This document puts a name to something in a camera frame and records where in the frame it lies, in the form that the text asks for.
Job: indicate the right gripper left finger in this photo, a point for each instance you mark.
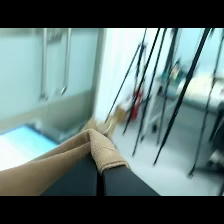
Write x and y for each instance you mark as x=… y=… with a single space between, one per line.
x=77 y=180

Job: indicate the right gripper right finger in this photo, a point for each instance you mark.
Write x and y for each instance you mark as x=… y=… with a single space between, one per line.
x=125 y=182

